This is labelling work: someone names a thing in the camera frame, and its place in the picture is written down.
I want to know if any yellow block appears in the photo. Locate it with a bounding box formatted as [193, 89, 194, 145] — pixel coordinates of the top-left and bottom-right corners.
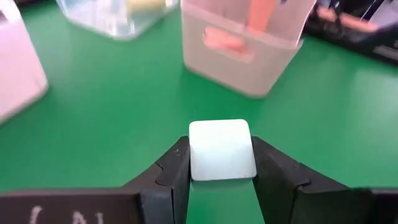
[126, 0, 167, 13]

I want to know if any short peach wooden block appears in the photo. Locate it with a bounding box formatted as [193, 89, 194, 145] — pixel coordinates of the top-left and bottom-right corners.
[203, 27, 249, 54]

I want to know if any white plastic bin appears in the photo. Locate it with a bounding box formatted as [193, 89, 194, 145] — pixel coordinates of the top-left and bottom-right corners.
[0, 0, 49, 125]

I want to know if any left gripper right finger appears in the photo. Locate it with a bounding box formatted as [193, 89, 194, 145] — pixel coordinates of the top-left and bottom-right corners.
[251, 136, 398, 224]

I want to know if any clear plastic bin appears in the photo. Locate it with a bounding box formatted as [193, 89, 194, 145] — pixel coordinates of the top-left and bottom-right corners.
[55, 0, 180, 41]

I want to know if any frosted translucent plastic bin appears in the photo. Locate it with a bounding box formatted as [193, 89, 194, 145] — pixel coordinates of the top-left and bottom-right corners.
[180, 0, 318, 99]

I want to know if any long peach wooden block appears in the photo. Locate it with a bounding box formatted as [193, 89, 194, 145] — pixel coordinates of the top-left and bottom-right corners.
[247, 0, 277, 32]

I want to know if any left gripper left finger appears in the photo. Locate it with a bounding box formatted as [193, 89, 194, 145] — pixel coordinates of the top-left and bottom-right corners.
[0, 136, 191, 224]

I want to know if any mint green cube block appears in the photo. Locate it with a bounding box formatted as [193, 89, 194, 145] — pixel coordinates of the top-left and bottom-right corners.
[188, 118, 258, 182]

